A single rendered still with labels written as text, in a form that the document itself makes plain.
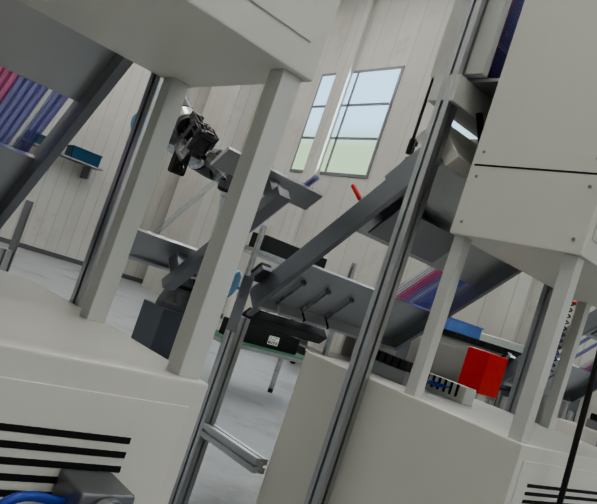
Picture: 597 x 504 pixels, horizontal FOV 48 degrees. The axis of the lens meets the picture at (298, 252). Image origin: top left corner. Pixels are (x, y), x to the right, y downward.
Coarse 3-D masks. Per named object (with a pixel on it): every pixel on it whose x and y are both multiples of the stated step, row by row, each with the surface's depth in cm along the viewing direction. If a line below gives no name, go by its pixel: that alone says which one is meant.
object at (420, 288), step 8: (416, 272) 213; (424, 272) 212; (432, 272) 213; (440, 272) 214; (408, 280) 214; (416, 280) 215; (424, 280) 216; (432, 280) 217; (400, 288) 217; (408, 288) 218; (416, 288) 219; (424, 288) 220; (432, 288) 221; (400, 296) 221; (408, 296) 222; (416, 296) 223; (424, 296) 225; (432, 296) 226; (416, 304) 228; (424, 304) 229
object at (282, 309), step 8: (264, 304) 200; (272, 304) 203; (280, 304) 206; (272, 312) 202; (280, 312) 203; (288, 312) 206; (296, 312) 209; (304, 312) 212; (304, 320) 211; (312, 320) 213; (320, 320) 216; (328, 320) 220; (328, 328) 218; (336, 328) 220; (344, 328) 224; (352, 328) 227; (360, 328) 231; (352, 336) 226; (384, 336) 240; (384, 344) 236; (392, 344) 240
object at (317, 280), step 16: (304, 272) 195; (320, 272) 197; (288, 288) 200; (304, 288) 202; (320, 288) 204; (336, 288) 206; (352, 288) 208; (368, 288) 210; (288, 304) 208; (304, 304) 210; (320, 304) 212; (336, 304) 214; (352, 304) 216; (368, 304) 219; (400, 304) 223; (336, 320) 223; (352, 320) 225; (400, 320) 233; (416, 320) 235
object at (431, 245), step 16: (448, 176) 174; (432, 192) 178; (448, 192) 179; (400, 208) 174; (432, 208) 183; (448, 208) 185; (368, 224) 183; (384, 224) 178; (432, 224) 183; (448, 224) 191; (384, 240) 184; (416, 240) 188; (432, 240) 189; (448, 240) 191; (416, 256) 201; (432, 256) 196; (480, 256) 209; (464, 272) 215; (480, 272) 218
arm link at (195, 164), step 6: (132, 120) 204; (168, 144) 213; (168, 150) 218; (210, 150) 237; (216, 150) 238; (192, 162) 231; (198, 162) 233; (192, 168) 235; (198, 168) 235; (204, 168) 236; (204, 174) 239
